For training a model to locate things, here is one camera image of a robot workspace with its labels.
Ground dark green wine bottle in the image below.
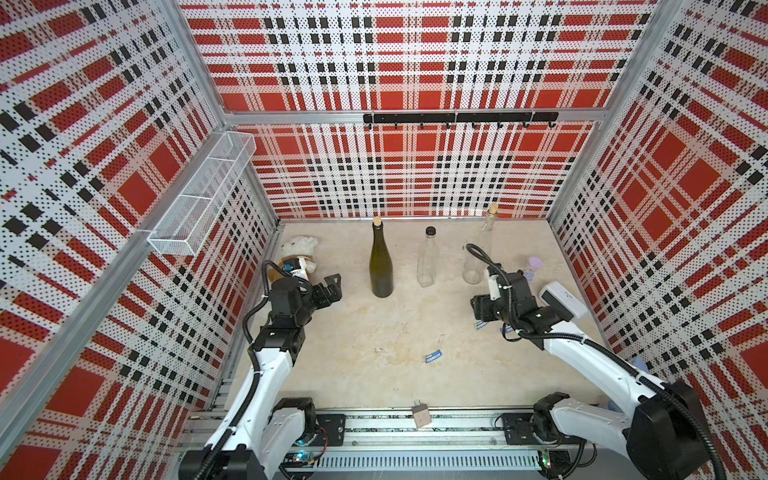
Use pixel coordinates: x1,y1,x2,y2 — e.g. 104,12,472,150
369,217,394,298

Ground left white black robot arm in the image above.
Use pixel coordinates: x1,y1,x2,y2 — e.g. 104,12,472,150
178,274,342,479

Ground purple sand timer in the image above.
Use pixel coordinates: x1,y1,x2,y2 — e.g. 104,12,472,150
523,256,544,283

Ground white rectangular device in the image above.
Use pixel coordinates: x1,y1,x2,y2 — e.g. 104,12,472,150
539,281,589,322

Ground small beige plug adapter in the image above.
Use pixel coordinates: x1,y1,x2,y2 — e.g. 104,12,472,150
411,403,432,429

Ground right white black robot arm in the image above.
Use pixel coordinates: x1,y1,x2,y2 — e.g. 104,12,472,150
470,266,726,479

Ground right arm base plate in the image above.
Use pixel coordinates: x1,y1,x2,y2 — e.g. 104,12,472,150
493,411,582,448

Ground black wall hook rail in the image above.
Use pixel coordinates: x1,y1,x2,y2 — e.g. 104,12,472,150
362,111,560,126

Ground blue white wine label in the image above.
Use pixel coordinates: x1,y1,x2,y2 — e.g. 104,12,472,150
425,350,442,364

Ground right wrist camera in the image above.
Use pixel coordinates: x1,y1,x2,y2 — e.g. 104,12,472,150
487,273,507,301

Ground white teddy bear brown shirt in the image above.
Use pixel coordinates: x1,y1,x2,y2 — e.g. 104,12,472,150
267,235,319,282

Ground tall clear corked bottle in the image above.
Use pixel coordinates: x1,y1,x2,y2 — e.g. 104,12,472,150
462,203,498,285

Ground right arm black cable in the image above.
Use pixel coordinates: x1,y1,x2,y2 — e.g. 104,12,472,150
466,242,728,480

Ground small clear black-capped bottle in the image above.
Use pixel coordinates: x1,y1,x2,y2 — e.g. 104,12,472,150
417,226,439,288

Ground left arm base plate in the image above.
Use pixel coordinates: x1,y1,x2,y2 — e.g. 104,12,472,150
298,414,347,448

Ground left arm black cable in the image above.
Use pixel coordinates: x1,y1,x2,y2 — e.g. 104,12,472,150
191,259,313,480

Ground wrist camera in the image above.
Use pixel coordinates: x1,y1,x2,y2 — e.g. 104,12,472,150
288,257,316,281
487,273,507,301

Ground white wire mesh basket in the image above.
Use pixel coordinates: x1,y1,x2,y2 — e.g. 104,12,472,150
148,131,255,256

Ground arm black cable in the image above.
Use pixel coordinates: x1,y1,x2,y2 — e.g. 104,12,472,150
191,259,313,480
466,242,728,480

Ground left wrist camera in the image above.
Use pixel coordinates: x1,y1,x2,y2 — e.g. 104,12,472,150
288,257,316,281

